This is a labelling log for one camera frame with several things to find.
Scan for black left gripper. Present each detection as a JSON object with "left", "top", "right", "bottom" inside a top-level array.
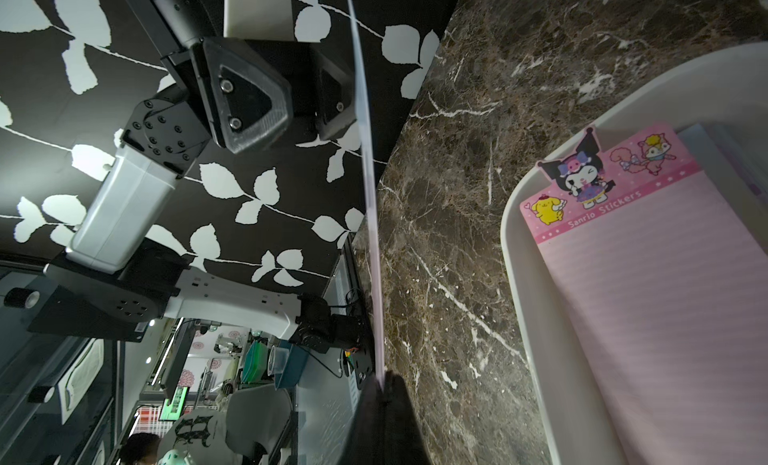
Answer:
[{"left": 122, "top": 0, "right": 356, "bottom": 175}]

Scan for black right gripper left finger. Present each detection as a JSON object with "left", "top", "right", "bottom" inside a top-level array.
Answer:
[{"left": 338, "top": 377, "right": 384, "bottom": 465}]

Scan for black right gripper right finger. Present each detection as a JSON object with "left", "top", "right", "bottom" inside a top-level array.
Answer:
[{"left": 383, "top": 372, "right": 431, "bottom": 465}]

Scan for pink sticker sheet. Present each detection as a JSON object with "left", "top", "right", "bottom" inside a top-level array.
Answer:
[
  {"left": 519, "top": 124, "right": 767, "bottom": 464},
  {"left": 347, "top": 0, "right": 386, "bottom": 390}
]

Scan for white plastic storage box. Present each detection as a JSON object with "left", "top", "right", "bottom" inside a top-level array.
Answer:
[{"left": 501, "top": 42, "right": 767, "bottom": 464}]

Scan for purple sticker sheet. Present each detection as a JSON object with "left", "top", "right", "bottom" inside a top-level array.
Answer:
[{"left": 678, "top": 124, "right": 767, "bottom": 253}]

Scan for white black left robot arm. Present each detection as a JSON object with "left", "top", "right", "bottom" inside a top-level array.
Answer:
[{"left": 43, "top": 0, "right": 384, "bottom": 374}]

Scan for teal plastic bins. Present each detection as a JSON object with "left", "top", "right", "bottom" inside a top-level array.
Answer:
[{"left": 239, "top": 341, "right": 309, "bottom": 389}]

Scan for person in patterned shirt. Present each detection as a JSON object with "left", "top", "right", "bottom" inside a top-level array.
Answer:
[{"left": 117, "top": 383, "right": 295, "bottom": 465}]

